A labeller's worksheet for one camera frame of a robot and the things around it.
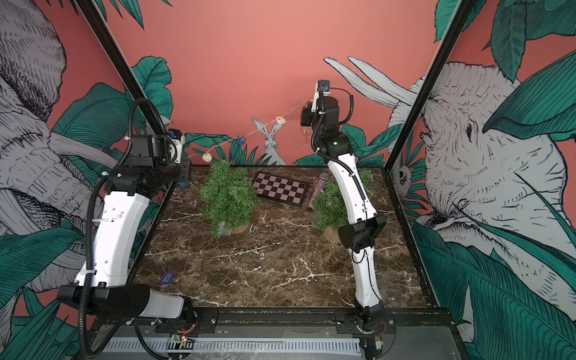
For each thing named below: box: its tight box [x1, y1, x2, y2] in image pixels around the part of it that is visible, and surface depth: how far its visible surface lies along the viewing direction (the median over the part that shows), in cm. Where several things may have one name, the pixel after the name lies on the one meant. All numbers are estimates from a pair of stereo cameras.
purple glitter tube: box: [306, 172, 330, 212], surface depth 109 cm
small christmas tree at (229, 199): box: [200, 160, 261, 238], surface depth 77 cm
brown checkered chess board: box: [252, 171, 308, 207], surface depth 110 cm
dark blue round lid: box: [160, 271, 175, 285], surface depth 85 cm
